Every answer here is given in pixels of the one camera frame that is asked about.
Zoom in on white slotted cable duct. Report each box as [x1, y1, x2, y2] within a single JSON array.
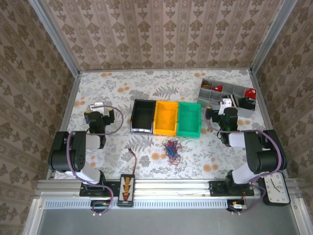
[[44, 199, 228, 209]]

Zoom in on black desk clock white face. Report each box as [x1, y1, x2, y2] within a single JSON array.
[[263, 171, 291, 206]]

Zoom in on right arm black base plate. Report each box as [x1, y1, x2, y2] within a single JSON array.
[[209, 180, 255, 197]]

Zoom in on green plastic bin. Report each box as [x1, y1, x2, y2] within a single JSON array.
[[176, 101, 203, 139]]

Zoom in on grey compartment organizer tray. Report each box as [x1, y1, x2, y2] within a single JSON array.
[[197, 78, 257, 119]]

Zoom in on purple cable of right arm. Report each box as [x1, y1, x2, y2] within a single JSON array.
[[204, 99, 286, 216]]

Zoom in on black power board orange connectors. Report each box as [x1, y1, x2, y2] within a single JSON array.
[[117, 173, 135, 208]]

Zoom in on black white striped sock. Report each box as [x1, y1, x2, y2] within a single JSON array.
[[229, 94, 243, 107]]

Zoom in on aluminium frame rail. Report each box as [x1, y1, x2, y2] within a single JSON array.
[[34, 178, 304, 199]]

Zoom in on grey metal shelf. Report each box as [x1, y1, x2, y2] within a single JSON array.
[[23, 208, 309, 235]]

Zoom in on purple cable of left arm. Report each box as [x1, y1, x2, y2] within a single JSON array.
[[66, 104, 124, 217]]

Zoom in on aluminium frame post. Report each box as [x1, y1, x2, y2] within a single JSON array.
[[28, 0, 82, 77], [248, 0, 298, 74]]

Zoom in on black fabric item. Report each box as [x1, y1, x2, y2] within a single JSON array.
[[238, 96, 256, 111]]

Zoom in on yellow plastic bin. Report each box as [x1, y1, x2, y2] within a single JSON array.
[[153, 100, 179, 136]]

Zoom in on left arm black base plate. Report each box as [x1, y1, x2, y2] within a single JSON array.
[[79, 180, 121, 197]]

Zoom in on small circuit board yellow connector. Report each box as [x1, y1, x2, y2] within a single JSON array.
[[226, 199, 248, 212], [90, 200, 111, 214]]

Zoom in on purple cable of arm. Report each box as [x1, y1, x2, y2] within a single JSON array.
[[66, 104, 124, 217], [204, 99, 286, 216]]

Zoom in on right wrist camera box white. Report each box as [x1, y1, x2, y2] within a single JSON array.
[[219, 97, 232, 109]]

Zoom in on blue cable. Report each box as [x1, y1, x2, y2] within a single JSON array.
[[163, 139, 182, 160]]

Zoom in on black plastic bin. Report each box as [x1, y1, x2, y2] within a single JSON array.
[[129, 99, 157, 134]]

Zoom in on red wire with connector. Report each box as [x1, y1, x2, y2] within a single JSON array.
[[127, 148, 138, 176]]

